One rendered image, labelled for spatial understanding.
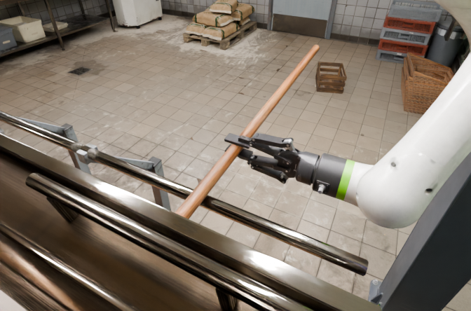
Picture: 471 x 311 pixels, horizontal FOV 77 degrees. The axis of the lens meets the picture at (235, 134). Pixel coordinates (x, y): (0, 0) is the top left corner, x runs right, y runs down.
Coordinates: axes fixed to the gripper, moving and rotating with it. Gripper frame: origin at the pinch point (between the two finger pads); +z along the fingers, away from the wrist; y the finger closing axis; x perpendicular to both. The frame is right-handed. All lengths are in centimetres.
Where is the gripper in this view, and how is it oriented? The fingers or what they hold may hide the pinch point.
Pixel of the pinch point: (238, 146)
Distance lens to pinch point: 76.6
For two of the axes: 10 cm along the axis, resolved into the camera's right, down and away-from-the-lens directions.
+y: 0.1, 8.1, 5.9
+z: -8.9, -2.7, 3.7
